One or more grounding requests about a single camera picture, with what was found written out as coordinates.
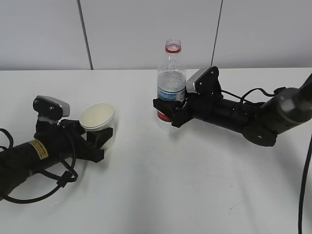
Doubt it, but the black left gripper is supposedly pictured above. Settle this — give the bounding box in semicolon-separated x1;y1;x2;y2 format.
35;119;113;163

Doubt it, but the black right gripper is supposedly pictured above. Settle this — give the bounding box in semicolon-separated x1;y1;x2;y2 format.
153;94;223;127

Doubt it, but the white paper cup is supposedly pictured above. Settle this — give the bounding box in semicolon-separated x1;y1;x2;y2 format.
79;103;116;150

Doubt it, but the clear plastic water bottle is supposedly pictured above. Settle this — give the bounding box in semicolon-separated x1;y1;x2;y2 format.
156;39;187;132

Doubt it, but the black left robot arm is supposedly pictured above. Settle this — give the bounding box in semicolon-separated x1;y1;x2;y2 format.
0;119;113;204

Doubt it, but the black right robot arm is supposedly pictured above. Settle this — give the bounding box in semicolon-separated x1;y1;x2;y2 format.
153;72;312;147

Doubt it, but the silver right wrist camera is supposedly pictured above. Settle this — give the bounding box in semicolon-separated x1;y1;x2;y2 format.
186;66;221;94

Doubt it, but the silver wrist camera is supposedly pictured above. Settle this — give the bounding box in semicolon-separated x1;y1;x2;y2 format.
33;95;70;121
186;66;221;94

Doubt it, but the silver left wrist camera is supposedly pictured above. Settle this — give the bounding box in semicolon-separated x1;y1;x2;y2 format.
33;95;70;121

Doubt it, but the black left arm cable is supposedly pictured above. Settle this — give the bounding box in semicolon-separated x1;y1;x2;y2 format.
0;123;78;204

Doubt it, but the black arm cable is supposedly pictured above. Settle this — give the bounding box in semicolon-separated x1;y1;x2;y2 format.
220;87;286;105
0;123;78;204

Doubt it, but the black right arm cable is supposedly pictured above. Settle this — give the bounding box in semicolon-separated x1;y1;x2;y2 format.
220;87;286;105

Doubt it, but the black hanging cable right edge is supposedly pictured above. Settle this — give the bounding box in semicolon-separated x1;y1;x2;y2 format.
297;133;312;234

